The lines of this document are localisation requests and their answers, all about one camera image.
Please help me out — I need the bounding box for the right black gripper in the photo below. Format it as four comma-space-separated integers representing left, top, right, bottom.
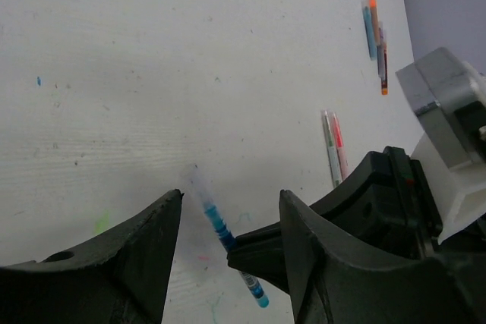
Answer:
309, 146, 443, 260

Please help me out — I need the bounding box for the red highlighter pen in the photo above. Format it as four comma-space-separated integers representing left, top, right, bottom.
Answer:
331, 112, 349, 181

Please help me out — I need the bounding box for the green thin pen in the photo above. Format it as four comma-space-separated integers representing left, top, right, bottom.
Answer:
321, 110, 342, 188

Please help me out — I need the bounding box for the purple red pen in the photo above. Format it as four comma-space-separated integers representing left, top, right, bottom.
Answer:
377, 21, 388, 96

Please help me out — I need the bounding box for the blue gel pen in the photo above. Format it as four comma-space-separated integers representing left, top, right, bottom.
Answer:
183, 164, 270, 308

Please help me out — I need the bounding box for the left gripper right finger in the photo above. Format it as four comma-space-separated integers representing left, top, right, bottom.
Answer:
279, 190, 485, 323

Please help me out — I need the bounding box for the light blue pen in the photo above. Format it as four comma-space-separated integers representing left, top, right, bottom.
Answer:
361, 0, 377, 61

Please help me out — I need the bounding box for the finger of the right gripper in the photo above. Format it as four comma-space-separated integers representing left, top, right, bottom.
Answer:
228, 225, 296, 295

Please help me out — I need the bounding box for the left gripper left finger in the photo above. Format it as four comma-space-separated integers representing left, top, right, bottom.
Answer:
1, 190, 182, 323

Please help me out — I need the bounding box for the orange tipped pen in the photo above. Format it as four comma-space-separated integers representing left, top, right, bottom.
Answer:
368, 0, 381, 46

